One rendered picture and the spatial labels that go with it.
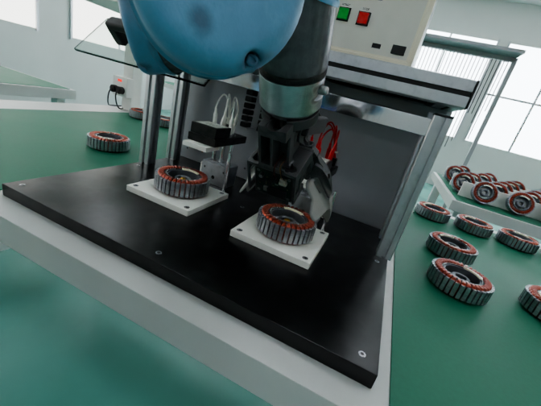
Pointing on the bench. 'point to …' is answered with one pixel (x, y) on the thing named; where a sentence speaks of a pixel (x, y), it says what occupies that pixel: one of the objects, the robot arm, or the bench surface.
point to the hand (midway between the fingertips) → (287, 203)
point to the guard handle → (117, 31)
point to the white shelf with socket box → (129, 83)
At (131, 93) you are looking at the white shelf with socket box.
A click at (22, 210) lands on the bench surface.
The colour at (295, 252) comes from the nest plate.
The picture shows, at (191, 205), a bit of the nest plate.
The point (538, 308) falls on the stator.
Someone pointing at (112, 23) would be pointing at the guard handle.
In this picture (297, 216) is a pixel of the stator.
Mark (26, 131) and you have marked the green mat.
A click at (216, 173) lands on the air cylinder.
